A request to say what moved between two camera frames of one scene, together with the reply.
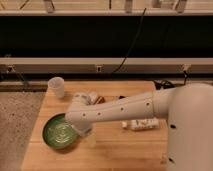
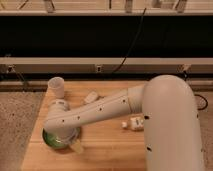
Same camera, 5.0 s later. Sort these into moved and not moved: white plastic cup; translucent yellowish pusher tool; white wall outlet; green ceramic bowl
Moved: translucent yellowish pusher tool
Not moved: white wall outlet; white plastic cup; green ceramic bowl
